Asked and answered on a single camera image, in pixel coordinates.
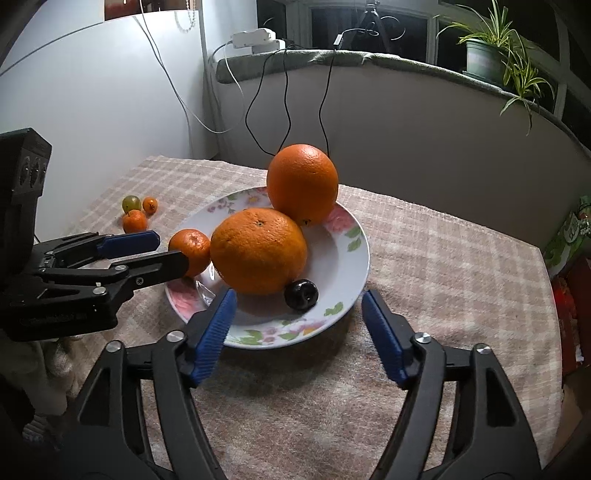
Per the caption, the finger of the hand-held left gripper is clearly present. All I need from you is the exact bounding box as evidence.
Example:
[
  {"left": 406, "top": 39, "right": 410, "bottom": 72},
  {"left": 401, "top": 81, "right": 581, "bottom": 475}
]
[
  {"left": 39, "top": 250, "right": 190, "bottom": 296},
  {"left": 32, "top": 231, "right": 161, "bottom": 271}
]

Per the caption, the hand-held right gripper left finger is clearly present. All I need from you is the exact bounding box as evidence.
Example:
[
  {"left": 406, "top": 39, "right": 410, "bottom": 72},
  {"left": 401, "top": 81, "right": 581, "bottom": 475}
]
[{"left": 58, "top": 288, "right": 238, "bottom": 480}]

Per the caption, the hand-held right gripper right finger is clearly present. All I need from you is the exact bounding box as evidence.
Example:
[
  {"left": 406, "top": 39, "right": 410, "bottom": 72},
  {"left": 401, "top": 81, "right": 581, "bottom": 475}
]
[{"left": 361, "top": 290, "right": 543, "bottom": 480}]

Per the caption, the small mandarin with stem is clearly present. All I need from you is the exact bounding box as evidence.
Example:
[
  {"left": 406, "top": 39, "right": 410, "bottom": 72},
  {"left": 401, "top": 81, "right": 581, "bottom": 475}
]
[{"left": 122, "top": 209, "right": 148, "bottom": 234}]

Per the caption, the small stemless mandarin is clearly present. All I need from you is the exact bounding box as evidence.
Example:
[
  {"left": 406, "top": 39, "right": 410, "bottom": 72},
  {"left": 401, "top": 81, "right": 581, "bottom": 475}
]
[{"left": 168, "top": 229, "right": 212, "bottom": 278}]

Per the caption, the floral rimmed white plate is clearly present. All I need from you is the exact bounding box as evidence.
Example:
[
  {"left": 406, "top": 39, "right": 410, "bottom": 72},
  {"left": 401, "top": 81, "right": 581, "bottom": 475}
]
[{"left": 164, "top": 186, "right": 371, "bottom": 350}]

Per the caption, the dark plum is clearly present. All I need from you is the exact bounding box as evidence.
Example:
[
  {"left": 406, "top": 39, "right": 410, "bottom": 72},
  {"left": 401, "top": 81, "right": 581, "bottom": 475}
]
[{"left": 283, "top": 278, "right": 319, "bottom": 311}]

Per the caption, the large round orange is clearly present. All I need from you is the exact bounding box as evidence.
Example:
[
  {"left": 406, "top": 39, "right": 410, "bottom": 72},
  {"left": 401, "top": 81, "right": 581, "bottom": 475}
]
[{"left": 210, "top": 208, "right": 308, "bottom": 296}]

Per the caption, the large oval orange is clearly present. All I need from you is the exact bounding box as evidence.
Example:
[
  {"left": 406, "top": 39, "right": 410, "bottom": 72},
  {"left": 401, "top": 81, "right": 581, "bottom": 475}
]
[{"left": 266, "top": 144, "right": 339, "bottom": 226}]

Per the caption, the person's left forearm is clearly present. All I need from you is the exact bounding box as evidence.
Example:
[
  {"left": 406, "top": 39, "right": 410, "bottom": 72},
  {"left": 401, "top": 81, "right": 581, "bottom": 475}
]
[{"left": 28, "top": 335, "right": 81, "bottom": 414}]

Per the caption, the beige checked tablecloth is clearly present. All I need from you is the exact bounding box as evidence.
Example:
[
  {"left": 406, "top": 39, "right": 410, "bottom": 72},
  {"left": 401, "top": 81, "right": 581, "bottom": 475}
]
[{"left": 46, "top": 154, "right": 566, "bottom": 480}]

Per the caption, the white refrigerator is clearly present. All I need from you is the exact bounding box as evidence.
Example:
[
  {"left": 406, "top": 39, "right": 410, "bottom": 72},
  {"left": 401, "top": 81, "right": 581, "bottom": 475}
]
[{"left": 0, "top": 14, "right": 208, "bottom": 241}]

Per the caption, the red cardboard box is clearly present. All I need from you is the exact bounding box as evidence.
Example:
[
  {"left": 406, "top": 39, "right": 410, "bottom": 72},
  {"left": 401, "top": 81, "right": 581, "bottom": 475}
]
[{"left": 551, "top": 258, "right": 591, "bottom": 374}]

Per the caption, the white power strip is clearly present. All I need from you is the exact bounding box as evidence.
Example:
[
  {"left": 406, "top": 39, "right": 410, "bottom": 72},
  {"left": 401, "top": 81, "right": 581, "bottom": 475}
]
[{"left": 231, "top": 28, "right": 287, "bottom": 54}]

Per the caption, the grey windowsill mat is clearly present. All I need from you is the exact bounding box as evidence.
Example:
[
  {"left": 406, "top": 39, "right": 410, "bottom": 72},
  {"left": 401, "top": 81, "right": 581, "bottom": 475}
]
[{"left": 216, "top": 48, "right": 370, "bottom": 85}]

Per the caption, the potted spider plant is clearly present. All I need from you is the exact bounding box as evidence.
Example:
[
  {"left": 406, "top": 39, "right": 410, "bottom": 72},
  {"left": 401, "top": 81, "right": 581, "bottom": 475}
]
[{"left": 436, "top": 0, "right": 555, "bottom": 134}]

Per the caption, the black tripod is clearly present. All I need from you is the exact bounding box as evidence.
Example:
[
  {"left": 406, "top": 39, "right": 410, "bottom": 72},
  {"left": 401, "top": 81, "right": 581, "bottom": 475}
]
[{"left": 358, "top": 0, "right": 407, "bottom": 49}]

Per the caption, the black looped power cable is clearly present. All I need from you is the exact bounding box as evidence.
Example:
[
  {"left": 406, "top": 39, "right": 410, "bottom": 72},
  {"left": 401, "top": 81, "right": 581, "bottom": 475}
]
[{"left": 245, "top": 46, "right": 294, "bottom": 155}]

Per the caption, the long white cable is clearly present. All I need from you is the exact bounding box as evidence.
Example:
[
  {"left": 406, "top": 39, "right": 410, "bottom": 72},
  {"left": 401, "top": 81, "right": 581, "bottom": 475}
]
[{"left": 139, "top": 0, "right": 227, "bottom": 134}]

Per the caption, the short white cable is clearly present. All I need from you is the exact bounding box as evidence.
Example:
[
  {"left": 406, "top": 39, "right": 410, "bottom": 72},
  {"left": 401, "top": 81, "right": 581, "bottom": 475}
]
[{"left": 205, "top": 39, "right": 247, "bottom": 134}]

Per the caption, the white beaded cord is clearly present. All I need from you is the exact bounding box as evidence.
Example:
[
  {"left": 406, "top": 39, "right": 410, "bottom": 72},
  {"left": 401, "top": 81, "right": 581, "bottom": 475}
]
[{"left": 173, "top": 0, "right": 195, "bottom": 33}]

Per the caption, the black cable with inline controller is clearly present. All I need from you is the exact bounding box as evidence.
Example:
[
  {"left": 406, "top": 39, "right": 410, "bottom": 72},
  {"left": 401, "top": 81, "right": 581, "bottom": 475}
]
[{"left": 318, "top": 28, "right": 375, "bottom": 155}]

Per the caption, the wooden wall shelf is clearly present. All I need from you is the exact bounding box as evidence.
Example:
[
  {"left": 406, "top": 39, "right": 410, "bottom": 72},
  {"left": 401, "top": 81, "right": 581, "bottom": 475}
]
[{"left": 104, "top": 0, "right": 204, "bottom": 21}]

